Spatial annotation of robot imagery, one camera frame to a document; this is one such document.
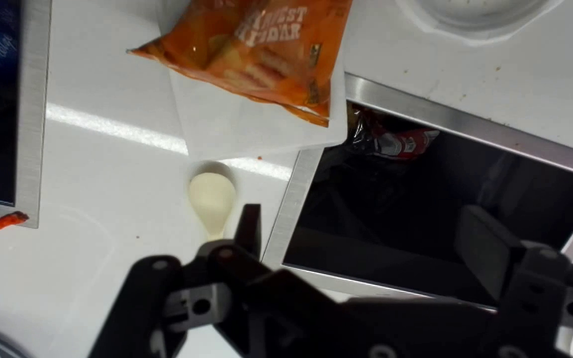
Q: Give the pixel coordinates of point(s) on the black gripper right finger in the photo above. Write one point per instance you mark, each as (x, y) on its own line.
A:
(537, 298)

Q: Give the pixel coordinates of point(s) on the red white crumpled wrapper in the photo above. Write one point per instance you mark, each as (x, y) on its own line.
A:
(392, 139)

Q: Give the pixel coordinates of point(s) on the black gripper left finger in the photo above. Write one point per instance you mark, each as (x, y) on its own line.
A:
(199, 304)

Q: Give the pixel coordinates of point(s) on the small red scrap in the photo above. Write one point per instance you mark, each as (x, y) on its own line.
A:
(8, 220)

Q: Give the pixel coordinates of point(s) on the white plastic spoon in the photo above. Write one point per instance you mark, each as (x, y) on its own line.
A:
(211, 198)

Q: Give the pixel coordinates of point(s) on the orange snack bag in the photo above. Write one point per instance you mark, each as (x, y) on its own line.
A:
(258, 51)

